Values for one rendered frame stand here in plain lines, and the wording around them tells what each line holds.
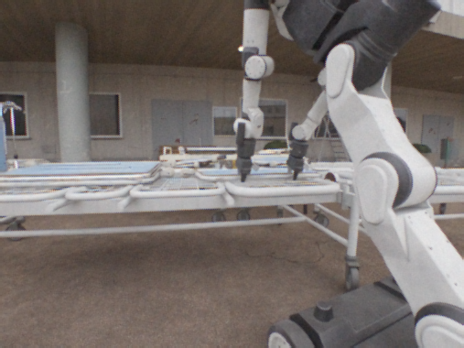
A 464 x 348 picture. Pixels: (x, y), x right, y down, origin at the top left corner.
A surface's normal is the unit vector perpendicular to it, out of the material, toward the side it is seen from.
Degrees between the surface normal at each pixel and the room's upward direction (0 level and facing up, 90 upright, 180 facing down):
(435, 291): 90
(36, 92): 90
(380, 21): 109
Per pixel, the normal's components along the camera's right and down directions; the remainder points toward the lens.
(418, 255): -0.93, 0.04
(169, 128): 0.18, 0.11
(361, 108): -0.75, 0.40
